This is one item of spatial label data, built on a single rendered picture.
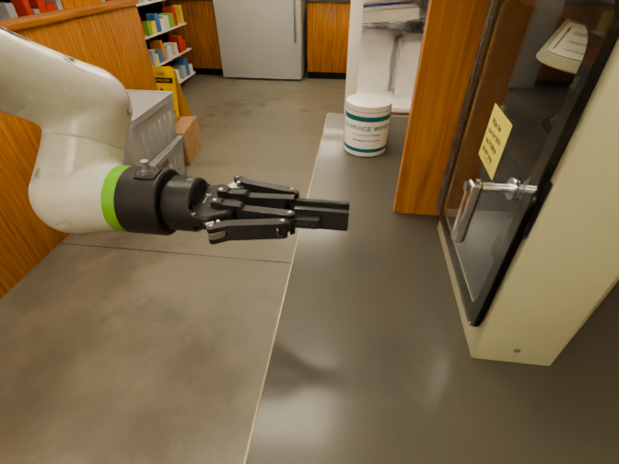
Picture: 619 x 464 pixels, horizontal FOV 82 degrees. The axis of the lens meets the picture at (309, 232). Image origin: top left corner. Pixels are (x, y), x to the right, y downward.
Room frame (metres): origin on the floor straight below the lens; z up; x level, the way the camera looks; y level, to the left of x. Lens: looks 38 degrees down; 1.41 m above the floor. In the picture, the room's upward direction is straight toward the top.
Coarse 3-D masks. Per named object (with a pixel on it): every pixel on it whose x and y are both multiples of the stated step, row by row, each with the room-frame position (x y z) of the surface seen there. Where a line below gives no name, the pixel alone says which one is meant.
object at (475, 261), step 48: (528, 0) 0.48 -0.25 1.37; (576, 0) 0.38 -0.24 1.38; (528, 48) 0.44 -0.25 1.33; (576, 48) 0.34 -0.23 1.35; (480, 96) 0.55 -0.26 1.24; (528, 96) 0.40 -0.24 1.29; (576, 96) 0.31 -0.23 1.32; (480, 144) 0.49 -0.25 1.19; (528, 144) 0.36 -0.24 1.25; (528, 192) 0.32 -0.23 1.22; (480, 240) 0.38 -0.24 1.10; (480, 288) 0.33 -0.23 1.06
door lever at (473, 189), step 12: (468, 180) 0.36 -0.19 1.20; (480, 180) 0.36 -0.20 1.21; (516, 180) 0.35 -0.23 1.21; (468, 192) 0.35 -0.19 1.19; (480, 192) 0.35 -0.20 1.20; (492, 192) 0.35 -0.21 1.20; (504, 192) 0.35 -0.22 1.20; (516, 192) 0.34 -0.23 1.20; (468, 204) 0.35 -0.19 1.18; (456, 216) 0.36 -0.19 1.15; (468, 216) 0.35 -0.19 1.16; (456, 228) 0.35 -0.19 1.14; (456, 240) 0.35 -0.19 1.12
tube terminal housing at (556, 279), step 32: (608, 64) 0.31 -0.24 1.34; (608, 96) 0.30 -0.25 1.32; (576, 128) 0.31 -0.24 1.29; (608, 128) 0.30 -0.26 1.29; (576, 160) 0.30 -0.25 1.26; (608, 160) 0.29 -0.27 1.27; (576, 192) 0.30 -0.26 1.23; (608, 192) 0.29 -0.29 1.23; (544, 224) 0.30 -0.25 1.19; (576, 224) 0.29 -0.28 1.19; (608, 224) 0.29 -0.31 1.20; (448, 256) 0.51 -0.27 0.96; (544, 256) 0.30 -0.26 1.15; (576, 256) 0.29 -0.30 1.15; (608, 256) 0.29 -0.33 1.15; (512, 288) 0.30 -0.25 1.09; (544, 288) 0.29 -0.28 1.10; (576, 288) 0.29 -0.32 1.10; (608, 288) 0.29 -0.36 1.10; (512, 320) 0.30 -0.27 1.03; (544, 320) 0.29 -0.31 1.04; (576, 320) 0.29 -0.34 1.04; (480, 352) 0.30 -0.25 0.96; (512, 352) 0.29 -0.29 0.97; (544, 352) 0.29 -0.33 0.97
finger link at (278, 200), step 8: (216, 192) 0.41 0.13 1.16; (224, 192) 0.41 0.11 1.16; (232, 192) 0.41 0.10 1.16; (240, 192) 0.41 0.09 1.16; (248, 192) 0.41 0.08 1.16; (256, 192) 0.41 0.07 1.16; (296, 192) 0.40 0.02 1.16; (248, 200) 0.40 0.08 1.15; (256, 200) 0.40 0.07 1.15; (264, 200) 0.40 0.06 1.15; (272, 200) 0.40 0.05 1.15; (280, 200) 0.40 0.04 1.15; (288, 200) 0.40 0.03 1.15; (296, 200) 0.40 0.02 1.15; (280, 208) 0.40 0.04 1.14; (288, 208) 0.41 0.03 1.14
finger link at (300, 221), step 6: (300, 216) 0.37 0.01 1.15; (306, 216) 0.37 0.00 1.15; (312, 216) 0.37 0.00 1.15; (318, 216) 0.37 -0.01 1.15; (288, 222) 0.36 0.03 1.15; (294, 222) 0.36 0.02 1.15; (300, 222) 0.36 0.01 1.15; (306, 222) 0.36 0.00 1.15; (312, 222) 0.36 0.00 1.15; (318, 222) 0.36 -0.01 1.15; (282, 228) 0.35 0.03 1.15; (288, 228) 0.35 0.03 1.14; (312, 228) 0.36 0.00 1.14; (318, 228) 0.36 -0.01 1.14; (282, 234) 0.35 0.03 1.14
